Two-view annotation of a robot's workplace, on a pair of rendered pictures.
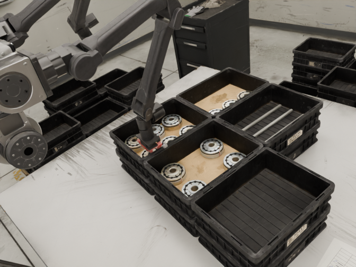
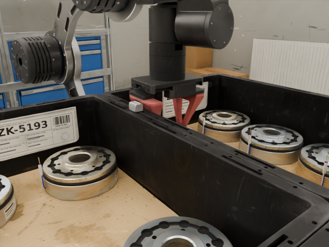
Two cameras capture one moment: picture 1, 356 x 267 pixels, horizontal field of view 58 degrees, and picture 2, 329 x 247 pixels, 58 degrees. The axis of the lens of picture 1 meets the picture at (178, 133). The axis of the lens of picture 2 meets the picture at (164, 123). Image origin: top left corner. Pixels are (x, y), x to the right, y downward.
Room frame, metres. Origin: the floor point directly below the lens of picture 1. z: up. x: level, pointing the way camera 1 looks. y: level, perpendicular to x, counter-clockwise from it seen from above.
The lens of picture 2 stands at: (1.06, -0.33, 1.06)
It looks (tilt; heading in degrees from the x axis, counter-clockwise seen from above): 21 degrees down; 84
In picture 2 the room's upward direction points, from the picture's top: straight up
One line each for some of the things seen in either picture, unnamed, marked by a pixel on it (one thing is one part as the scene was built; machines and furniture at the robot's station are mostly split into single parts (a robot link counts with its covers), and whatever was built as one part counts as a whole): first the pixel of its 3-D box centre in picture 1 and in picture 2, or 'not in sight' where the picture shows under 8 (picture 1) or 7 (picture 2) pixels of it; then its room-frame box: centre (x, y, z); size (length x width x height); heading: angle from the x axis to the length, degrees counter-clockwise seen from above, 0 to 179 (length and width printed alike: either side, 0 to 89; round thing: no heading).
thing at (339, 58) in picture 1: (321, 72); not in sight; (2.33, -1.28, 0.37); 0.40 x 0.30 x 0.45; 39
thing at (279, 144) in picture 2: (153, 130); (270, 135); (1.29, 0.11, 0.86); 0.10 x 0.10 x 0.01
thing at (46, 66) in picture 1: (46, 68); not in sight; (0.85, 0.32, 1.45); 0.09 x 0.08 x 0.12; 39
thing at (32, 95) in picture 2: not in sight; (64, 76); (0.53, 1.99, 0.60); 0.72 x 0.03 x 0.56; 39
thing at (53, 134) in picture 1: (58, 154); not in sight; (1.92, 0.90, 0.37); 0.40 x 0.30 x 0.45; 129
